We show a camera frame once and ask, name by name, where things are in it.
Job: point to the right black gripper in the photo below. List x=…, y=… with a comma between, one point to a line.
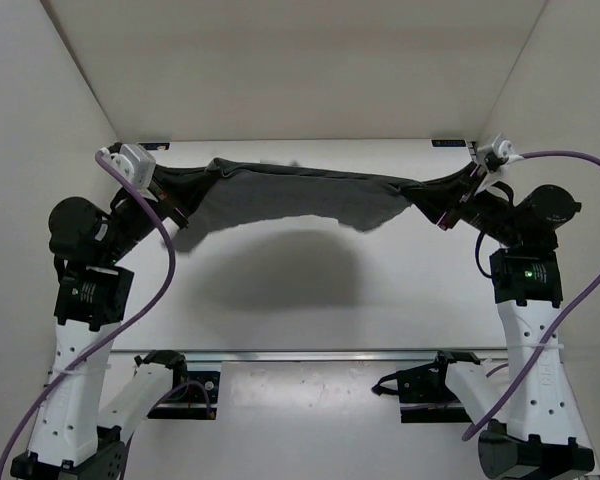
x=456, y=206

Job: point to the grey pleated skirt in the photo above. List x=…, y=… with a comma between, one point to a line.
x=225, y=194

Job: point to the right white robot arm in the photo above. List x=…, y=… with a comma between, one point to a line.
x=525, y=432

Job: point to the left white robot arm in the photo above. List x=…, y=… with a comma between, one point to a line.
x=74, y=436

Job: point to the right blue corner label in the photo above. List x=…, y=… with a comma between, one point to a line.
x=448, y=143

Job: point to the blue corner label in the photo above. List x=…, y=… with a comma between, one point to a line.
x=156, y=146
x=448, y=143

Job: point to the left blue corner label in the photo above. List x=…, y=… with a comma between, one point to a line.
x=156, y=146

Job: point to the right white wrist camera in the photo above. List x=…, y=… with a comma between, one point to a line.
x=494, y=157

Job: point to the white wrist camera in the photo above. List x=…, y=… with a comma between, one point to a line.
x=135, y=164
x=494, y=157

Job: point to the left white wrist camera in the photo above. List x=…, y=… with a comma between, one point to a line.
x=135, y=164

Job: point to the aluminium front rail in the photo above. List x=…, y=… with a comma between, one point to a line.
x=294, y=356

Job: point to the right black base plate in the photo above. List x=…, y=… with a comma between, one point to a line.
x=425, y=399

